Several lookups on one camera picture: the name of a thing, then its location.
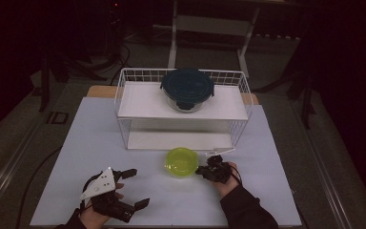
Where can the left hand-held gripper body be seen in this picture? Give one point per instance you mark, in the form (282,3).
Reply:
(100,186)

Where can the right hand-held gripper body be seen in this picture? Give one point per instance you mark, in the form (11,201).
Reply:
(217,171)

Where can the green-lidded plastic container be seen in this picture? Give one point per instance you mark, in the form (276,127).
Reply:
(181,162)

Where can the blue-lidded glass container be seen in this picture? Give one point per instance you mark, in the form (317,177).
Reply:
(187,84)

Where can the person's right hand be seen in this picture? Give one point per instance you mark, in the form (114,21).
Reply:
(230,186)

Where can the person's left hand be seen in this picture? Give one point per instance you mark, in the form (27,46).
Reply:
(93,219)

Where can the white table cover sheet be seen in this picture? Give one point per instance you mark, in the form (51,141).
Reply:
(178,200)

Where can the floor outlet plate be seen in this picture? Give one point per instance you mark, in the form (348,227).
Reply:
(57,117)

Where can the wooden table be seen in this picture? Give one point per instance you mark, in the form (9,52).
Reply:
(101,91)

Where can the black stand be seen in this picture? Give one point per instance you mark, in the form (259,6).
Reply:
(44,82)

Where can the white metal desk frame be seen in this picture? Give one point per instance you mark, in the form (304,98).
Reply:
(213,25)

